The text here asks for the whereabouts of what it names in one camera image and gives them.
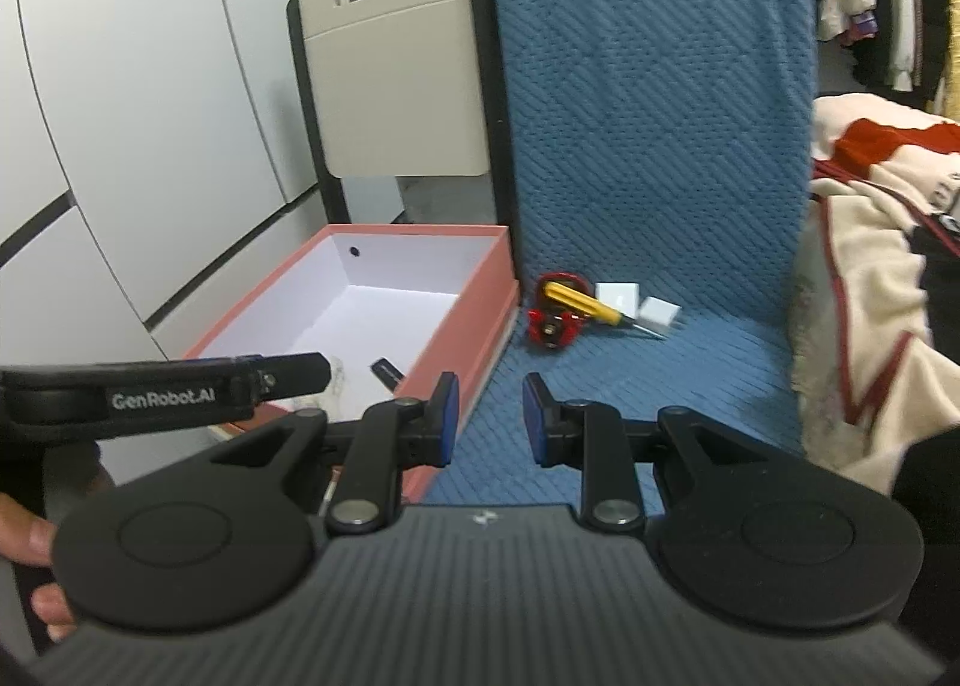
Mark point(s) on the beige blanket with red trim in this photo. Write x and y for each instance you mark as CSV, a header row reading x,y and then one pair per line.
x,y
862,258

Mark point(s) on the blue textured mat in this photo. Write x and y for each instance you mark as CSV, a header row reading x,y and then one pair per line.
x,y
645,131

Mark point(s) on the white charger plug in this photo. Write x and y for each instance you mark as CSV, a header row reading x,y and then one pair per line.
x,y
658,315
619,296

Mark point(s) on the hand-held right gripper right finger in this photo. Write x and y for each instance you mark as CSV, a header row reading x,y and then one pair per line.
x,y
533,420

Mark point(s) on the pink cardboard box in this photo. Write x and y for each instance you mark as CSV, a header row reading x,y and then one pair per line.
x,y
390,266

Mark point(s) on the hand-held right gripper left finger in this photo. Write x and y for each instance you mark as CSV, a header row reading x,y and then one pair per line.
x,y
448,420

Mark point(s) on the yellow screwdriver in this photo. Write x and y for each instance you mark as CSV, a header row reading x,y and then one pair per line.
x,y
579,302

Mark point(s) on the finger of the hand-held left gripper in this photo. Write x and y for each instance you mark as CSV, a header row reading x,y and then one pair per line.
x,y
296,375

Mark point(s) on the white wardrobe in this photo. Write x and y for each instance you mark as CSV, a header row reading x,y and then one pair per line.
x,y
150,93

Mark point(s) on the small black stick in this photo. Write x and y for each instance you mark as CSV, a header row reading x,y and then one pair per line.
x,y
388,372

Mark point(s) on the person's left hand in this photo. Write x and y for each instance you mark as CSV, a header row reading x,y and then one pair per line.
x,y
26,532

